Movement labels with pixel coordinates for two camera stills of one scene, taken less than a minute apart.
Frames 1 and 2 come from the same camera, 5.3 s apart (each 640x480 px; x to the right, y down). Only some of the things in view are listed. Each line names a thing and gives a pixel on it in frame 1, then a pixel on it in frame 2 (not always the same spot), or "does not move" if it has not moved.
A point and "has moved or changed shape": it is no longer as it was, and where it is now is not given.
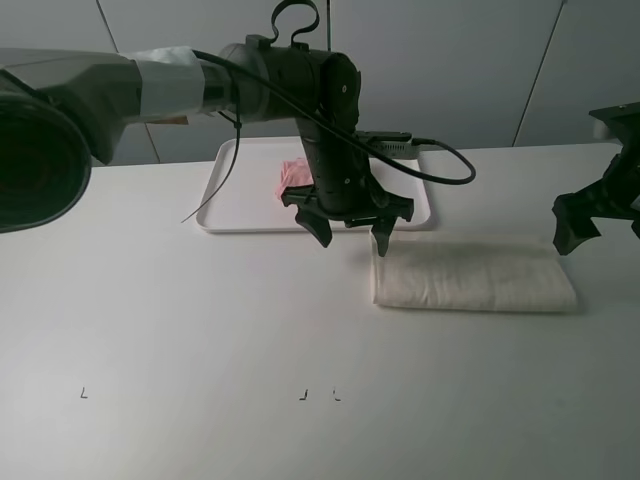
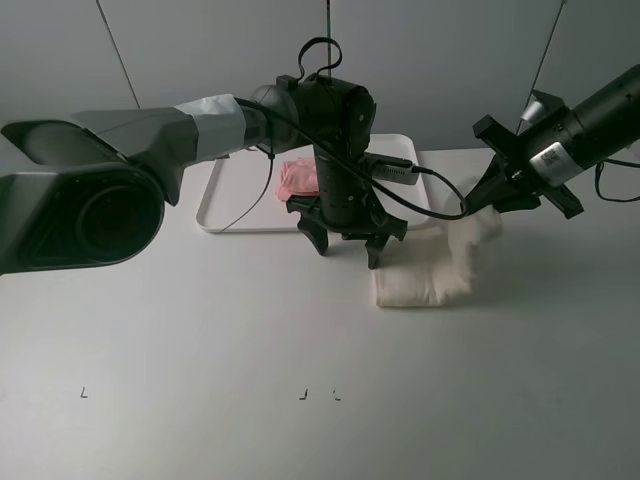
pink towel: x=293 y=172 does not move
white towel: x=443 y=270 has moved or changed shape
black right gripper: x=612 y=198 to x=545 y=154
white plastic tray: x=249 y=204 does not move
